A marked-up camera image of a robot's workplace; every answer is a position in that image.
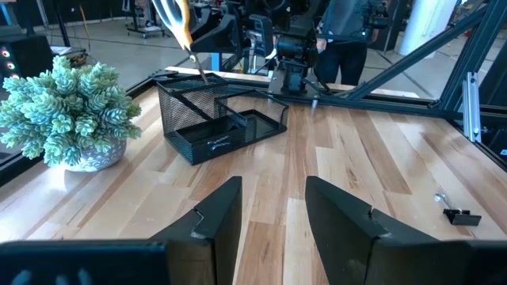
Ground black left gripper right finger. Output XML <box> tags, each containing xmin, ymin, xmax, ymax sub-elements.
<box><xmin>304</xmin><ymin>176</ymin><xmax>507</xmax><ymax>285</ymax></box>

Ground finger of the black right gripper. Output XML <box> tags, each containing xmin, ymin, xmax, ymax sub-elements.
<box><xmin>189</xmin><ymin>17</ymin><xmax>225</xmax><ymax>55</ymax></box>

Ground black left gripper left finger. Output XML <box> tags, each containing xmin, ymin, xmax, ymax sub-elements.
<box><xmin>0</xmin><ymin>176</ymin><xmax>243</xmax><ymax>285</ymax></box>

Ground yellow handled scissors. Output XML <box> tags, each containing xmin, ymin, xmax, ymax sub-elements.
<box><xmin>151</xmin><ymin>0</ymin><xmax>210</xmax><ymax>86</ymax></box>

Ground large black binder clip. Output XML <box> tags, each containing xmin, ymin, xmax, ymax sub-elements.
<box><xmin>433</xmin><ymin>192</ymin><xmax>483</xmax><ymax>227</ymax></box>

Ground black mesh desk organizer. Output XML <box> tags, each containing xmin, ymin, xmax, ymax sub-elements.
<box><xmin>156</xmin><ymin>72</ymin><xmax>291</xmax><ymax>166</ymax></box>

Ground person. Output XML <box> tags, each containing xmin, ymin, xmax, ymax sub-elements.
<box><xmin>314</xmin><ymin>0</ymin><xmax>391</xmax><ymax>86</ymax></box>

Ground artificial succulent in patterned pot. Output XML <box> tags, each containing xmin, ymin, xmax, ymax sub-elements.
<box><xmin>0</xmin><ymin>55</ymin><xmax>143</xmax><ymax>173</ymax></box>

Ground black computer tower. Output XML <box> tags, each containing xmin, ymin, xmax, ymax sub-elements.
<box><xmin>0</xmin><ymin>34</ymin><xmax>55</xmax><ymax>90</ymax></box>

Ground silver aluminium profile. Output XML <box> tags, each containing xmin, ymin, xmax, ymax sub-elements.
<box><xmin>462</xmin><ymin>71</ymin><xmax>483</xmax><ymax>144</ymax></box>

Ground white column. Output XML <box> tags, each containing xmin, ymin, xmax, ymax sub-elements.
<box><xmin>398</xmin><ymin>0</ymin><xmax>459</xmax><ymax>57</ymax></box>

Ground black aluminium table frame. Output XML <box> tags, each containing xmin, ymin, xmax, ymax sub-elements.
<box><xmin>0</xmin><ymin>0</ymin><xmax>507</xmax><ymax>187</ymax></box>

